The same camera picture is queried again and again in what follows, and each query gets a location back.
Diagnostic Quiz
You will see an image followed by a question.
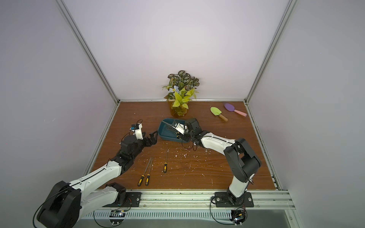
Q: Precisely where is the long file yellow handle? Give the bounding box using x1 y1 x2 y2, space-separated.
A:
137 158 152 187

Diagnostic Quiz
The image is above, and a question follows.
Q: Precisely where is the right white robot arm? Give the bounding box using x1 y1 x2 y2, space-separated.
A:
175 118 262 201

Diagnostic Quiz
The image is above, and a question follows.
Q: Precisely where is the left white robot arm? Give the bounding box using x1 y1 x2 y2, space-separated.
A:
32 131 158 228

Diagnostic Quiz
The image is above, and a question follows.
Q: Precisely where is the teal plastic storage box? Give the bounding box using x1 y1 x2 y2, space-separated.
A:
158 118 188 143

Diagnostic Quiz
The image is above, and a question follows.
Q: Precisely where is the amber glass vase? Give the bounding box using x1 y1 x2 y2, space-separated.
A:
168 100 188 118

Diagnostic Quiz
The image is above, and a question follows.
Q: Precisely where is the artificial plant bouquet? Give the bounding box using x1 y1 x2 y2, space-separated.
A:
163 70 200 111

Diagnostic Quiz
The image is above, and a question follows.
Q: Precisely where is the left circuit board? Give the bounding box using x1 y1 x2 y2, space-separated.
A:
109 210 126 227

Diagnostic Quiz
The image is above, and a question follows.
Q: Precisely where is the circuit board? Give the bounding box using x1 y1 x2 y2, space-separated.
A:
231 209 248 225
109 210 126 227

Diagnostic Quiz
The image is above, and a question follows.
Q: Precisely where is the right circuit board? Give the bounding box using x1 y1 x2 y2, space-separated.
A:
231 209 248 225

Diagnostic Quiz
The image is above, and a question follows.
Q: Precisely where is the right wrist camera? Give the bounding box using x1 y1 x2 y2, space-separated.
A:
172 122 188 135

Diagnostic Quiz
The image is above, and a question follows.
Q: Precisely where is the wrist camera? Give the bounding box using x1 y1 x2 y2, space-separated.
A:
130 123 143 140
172 122 188 135

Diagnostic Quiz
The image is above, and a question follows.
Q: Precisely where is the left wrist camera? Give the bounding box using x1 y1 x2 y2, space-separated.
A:
130 123 143 140

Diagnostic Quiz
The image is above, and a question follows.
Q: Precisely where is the green trowel wooden handle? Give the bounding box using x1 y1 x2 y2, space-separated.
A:
210 107 228 122

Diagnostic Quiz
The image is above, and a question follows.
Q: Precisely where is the purple trowel pink handle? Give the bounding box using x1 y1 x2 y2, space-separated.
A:
224 103 247 117

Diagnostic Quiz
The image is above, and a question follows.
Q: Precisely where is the aluminium rail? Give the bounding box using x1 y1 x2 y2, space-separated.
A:
126 189 296 210

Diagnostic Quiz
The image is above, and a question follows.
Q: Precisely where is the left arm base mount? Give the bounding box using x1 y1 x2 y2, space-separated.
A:
103 182 142 208

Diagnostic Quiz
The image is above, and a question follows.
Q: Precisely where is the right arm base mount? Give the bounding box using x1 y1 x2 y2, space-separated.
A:
213 192 254 208

